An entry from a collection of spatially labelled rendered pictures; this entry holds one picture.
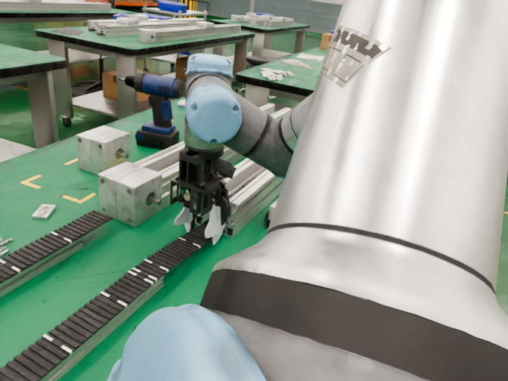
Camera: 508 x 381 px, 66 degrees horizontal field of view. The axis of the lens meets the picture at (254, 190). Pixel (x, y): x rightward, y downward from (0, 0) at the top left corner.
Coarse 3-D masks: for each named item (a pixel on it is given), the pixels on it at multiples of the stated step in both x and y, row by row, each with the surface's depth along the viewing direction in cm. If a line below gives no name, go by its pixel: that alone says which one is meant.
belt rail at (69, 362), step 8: (160, 280) 67; (152, 288) 66; (160, 288) 67; (144, 296) 64; (136, 304) 62; (120, 312) 58; (128, 312) 60; (112, 320) 57; (120, 320) 59; (104, 328) 56; (112, 328) 58; (96, 336) 55; (104, 336) 57; (88, 344) 55; (96, 344) 55; (80, 352) 53; (88, 352) 54; (64, 360) 50; (72, 360) 52; (80, 360) 53; (56, 368) 49; (64, 368) 51; (48, 376) 48; (56, 376) 50
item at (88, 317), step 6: (78, 312) 56; (84, 312) 56; (90, 312) 56; (78, 318) 56; (84, 318) 55; (90, 318) 56; (96, 318) 56; (102, 318) 56; (90, 324) 55; (96, 324) 55; (102, 324) 55
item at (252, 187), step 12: (240, 168) 96; (252, 168) 101; (264, 168) 105; (228, 180) 90; (240, 180) 96; (252, 180) 97; (264, 180) 91; (276, 180) 98; (228, 192) 92; (240, 192) 85; (252, 192) 86; (264, 192) 93; (276, 192) 102; (240, 204) 81; (252, 204) 88; (264, 204) 95; (204, 216) 85; (228, 216) 82; (240, 216) 83; (252, 216) 91; (228, 228) 84; (240, 228) 86
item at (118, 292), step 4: (112, 284) 62; (108, 288) 61; (112, 288) 62; (116, 288) 61; (120, 288) 62; (108, 292) 61; (112, 292) 61; (116, 292) 61; (120, 292) 61; (124, 292) 61; (128, 292) 61; (116, 296) 60; (120, 296) 60; (124, 296) 60; (128, 296) 60; (132, 296) 60; (136, 296) 60; (124, 300) 60; (128, 300) 59; (132, 300) 60
